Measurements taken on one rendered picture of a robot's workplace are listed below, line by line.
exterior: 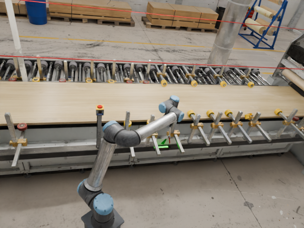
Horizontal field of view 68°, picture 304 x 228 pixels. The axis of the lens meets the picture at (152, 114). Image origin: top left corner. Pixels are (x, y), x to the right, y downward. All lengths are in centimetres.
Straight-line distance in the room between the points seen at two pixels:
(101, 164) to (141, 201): 126
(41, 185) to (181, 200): 168
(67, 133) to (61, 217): 91
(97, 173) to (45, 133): 96
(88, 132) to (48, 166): 72
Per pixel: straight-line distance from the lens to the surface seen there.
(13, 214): 296
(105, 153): 169
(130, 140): 154
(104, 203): 186
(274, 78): 458
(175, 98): 204
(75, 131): 254
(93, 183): 188
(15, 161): 225
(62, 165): 299
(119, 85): 298
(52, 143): 262
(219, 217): 308
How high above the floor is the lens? 249
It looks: 38 degrees down
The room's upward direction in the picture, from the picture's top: 12 degrees clockwise
